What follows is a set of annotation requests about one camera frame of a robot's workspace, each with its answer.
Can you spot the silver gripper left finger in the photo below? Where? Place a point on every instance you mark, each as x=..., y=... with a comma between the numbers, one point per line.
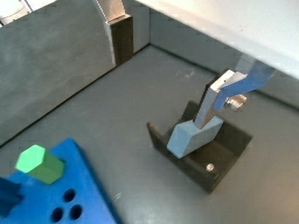
x=119, y=27

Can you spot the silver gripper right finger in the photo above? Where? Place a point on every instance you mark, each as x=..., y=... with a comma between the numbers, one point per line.
x=250, y=76

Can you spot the light blue rectangular block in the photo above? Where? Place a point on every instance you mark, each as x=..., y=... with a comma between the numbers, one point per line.
x=189, y=138

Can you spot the black curved fixture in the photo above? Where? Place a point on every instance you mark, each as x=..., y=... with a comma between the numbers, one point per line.
x=208, y=164

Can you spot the blue shape sorting board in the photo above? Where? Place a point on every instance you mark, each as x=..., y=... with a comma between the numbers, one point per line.
x=74, y=200

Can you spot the green hexagonal prism peg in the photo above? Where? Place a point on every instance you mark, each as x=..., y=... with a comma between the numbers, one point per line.
x=38, y=163

